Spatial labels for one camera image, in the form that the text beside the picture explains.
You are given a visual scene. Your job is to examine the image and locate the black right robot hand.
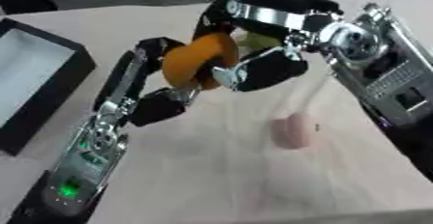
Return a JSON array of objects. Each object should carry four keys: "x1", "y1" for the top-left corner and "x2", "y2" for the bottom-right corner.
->
[{"x1": 190, "y1": 0, "x2": 345, "y2": 93}]

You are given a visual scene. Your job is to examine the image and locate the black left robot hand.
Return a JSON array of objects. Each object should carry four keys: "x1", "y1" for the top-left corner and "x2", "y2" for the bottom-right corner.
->
[{"x1": 93, "y1": 36, "x2": 203, "y2": 127}]

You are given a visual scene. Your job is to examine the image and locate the orange toy fruit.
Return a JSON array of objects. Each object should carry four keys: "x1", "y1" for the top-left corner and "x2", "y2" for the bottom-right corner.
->
[{"x1": 160, "y1": 32, "x2": 241, "y2": 91}]

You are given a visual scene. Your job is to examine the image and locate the black box white inside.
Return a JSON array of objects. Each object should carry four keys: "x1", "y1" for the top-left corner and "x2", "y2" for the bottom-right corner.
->
[{"x1": 0, "y1": 17, "x2": 99, "y2": 156}]

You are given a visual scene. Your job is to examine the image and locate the yellow-green toy fruit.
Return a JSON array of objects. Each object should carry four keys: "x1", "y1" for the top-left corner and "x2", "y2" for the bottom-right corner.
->
[{"x1": 235, "y1": 32, "x2": 284, "y2": 54}]

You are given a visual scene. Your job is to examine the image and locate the pink block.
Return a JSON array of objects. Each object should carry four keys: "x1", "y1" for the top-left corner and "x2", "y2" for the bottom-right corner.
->
[{"x1": 269, "y1": 113, "x2": 315, "y2": 151}]

